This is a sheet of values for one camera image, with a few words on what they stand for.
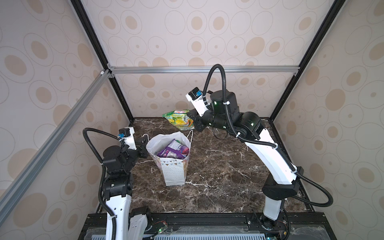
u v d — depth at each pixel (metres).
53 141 0.55
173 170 0.74
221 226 0.73
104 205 0.44
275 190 0.48
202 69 1.42
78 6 0.67
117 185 0.47
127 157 0.55
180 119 0.60
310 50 0.82
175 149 0.78
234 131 0.40
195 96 0.47
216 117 0.48
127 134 0.54
